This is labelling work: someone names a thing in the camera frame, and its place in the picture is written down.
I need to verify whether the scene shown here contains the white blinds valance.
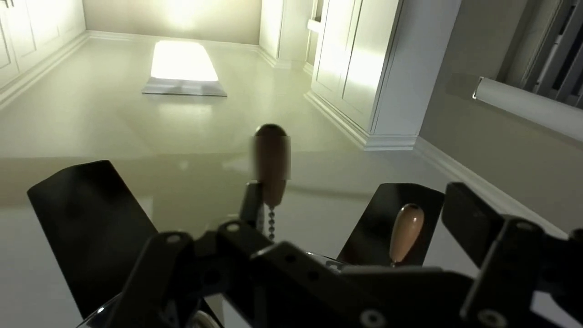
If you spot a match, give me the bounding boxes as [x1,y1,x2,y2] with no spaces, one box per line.
[473,76,583,142]

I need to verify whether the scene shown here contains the white upper kitchen cabinet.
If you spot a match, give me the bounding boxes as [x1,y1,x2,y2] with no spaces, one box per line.
[307,0,463,151]

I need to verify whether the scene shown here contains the ceiling fan with lights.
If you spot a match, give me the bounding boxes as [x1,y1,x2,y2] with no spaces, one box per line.
[26,158,583,328]

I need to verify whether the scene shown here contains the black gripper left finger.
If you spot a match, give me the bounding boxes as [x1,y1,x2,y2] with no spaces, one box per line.
[105,220,287,328]

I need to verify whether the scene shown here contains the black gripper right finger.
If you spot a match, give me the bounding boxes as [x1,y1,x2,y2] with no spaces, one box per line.
[443,182,583,328]

